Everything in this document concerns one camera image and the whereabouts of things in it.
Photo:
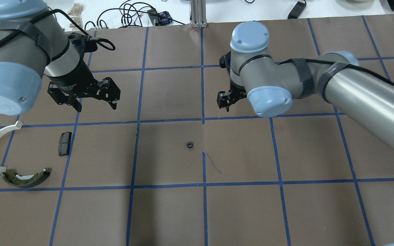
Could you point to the aluminium frame post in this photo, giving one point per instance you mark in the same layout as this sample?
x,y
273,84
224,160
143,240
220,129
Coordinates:
x,y
198,13

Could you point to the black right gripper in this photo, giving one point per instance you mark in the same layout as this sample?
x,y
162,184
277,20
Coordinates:
x,y
235,91

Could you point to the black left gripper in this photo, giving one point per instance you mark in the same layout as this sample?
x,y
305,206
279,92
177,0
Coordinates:
x,y
75,79

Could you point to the black power adapter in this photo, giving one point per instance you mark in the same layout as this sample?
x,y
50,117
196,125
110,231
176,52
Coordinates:
x,y
297,10

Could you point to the black brake pad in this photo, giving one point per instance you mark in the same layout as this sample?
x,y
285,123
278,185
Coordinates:
x,y
64,144

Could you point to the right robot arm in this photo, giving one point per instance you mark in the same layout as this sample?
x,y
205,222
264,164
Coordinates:
x,y
363,95

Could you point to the olive green brake shoe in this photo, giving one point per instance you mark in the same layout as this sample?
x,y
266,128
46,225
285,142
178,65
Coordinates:
x,y
24,182

